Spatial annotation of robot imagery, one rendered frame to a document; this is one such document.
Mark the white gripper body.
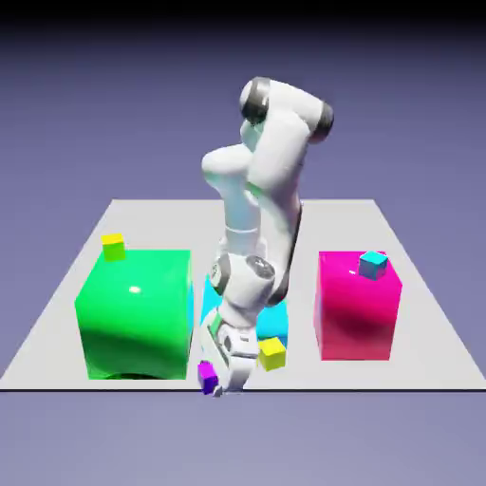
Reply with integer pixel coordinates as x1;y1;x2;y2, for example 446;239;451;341
199;308;260;393

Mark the small purple cube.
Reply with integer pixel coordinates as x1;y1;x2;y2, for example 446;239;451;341
196;360;220;397

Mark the small yellow cube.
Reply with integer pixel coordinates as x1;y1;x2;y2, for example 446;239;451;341
101;233;127;264
256;337;288;372

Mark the small cyan cube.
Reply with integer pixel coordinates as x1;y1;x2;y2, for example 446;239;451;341
358;250;389;282

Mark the large cyan box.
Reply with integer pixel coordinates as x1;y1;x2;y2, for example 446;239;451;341
199;272;290;352

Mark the large green box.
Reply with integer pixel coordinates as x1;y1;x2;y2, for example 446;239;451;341
73;249;196;382

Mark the large pink box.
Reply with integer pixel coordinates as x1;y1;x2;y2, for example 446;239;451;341
313;250;403;363

